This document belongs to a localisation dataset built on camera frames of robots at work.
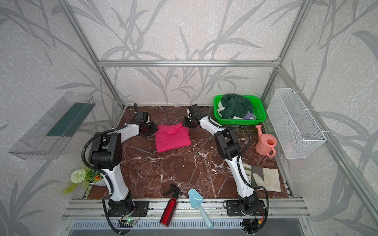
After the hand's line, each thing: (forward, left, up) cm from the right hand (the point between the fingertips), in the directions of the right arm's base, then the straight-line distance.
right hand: (184, 119), depth 105 cm
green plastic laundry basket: (+10, -56, -1) cm, 57 cm away
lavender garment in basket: (+4, -47, -1) cm, 47 cm away
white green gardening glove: (-39, -51, -6) cm, 64 cm away
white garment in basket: (+14, -28, -3) cm, 31 cm away
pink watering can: (-24, -50, +5) cm, 56 cm away
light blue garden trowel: (-50, -9, -5) cm, 51 cm away
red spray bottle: (-55, +4, -2) cm, 55 cm away
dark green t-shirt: (+8, -37, +7) cm, 39 cm away
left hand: (-4, +18, 0) cm, 18 cm away
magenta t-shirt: (-12, +9, -4) cm, 16 cm away
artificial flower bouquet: (-43, +46, +9) cm, 63 cm away
